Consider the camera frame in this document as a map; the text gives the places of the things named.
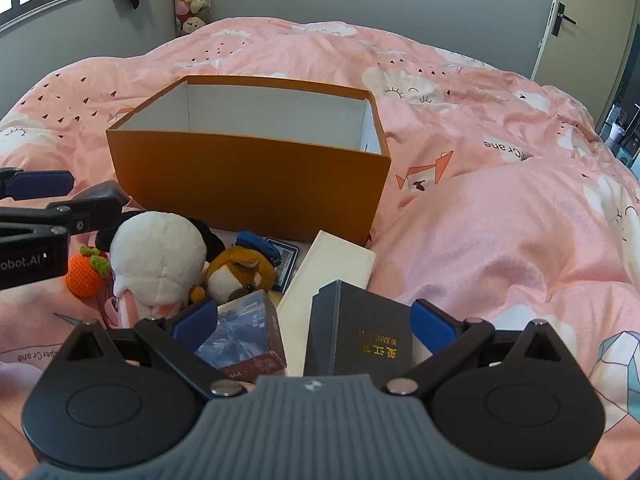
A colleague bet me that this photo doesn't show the cream door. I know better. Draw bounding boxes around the cream door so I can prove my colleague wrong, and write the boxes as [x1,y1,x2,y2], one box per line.
[530,0,636,83]

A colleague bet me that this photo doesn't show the dark hallway furniture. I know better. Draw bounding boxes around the dark hallway furniture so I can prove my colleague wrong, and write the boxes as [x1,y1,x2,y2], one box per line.
[602,100,640,181]

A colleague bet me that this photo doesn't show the pink printed blanket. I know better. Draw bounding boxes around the pink printed blanket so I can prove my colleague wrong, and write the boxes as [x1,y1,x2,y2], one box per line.
[0,17,640,480]

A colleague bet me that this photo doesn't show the black door handle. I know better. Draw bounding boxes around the black door handle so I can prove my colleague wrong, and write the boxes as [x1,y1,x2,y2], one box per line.
[550,2,577,37]

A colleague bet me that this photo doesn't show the brown dog plush toy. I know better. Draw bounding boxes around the brown dog plush toy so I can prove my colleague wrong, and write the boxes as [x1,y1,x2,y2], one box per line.
[189,231,280,306]

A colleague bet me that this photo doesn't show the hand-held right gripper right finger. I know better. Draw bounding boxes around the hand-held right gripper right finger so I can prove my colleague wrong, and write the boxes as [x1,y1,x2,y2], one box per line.
[382,299,563,397]

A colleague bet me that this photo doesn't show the dark grey box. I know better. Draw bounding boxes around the dark grey box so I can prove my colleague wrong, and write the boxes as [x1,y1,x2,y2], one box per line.
[303,280,416,378]

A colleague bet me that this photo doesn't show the white panda plush toy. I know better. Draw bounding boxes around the white panda plush toy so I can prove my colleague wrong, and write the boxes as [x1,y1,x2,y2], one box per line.
[95,210,226,321]

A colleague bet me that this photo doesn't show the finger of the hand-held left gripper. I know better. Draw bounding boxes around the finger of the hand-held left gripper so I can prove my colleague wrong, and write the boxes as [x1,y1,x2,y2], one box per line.
[0,181,127,237]
[0,167,76,200]

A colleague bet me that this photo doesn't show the orange cardboard box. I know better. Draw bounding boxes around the orange cardboard box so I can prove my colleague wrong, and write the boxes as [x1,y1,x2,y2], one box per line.
[106,75,392,247]

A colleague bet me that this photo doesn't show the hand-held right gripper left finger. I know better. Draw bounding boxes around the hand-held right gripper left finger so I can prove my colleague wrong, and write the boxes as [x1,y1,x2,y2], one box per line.
[65,296,242,402]

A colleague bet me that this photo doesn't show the picture printed card box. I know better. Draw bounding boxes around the picture printed card box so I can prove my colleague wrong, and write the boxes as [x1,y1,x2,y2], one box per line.
[192,289,288,381]

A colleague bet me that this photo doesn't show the blue card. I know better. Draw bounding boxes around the blue card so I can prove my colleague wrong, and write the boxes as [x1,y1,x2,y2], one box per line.
[264,236,301,294]

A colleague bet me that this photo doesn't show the white glasses case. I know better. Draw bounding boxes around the white glasses case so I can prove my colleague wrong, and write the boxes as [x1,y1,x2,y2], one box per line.
[276,229,377,377]

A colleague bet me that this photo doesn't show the orange crocheted keychain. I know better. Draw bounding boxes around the orange crocheted keychain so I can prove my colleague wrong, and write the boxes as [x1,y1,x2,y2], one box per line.
[66,244,112,297]

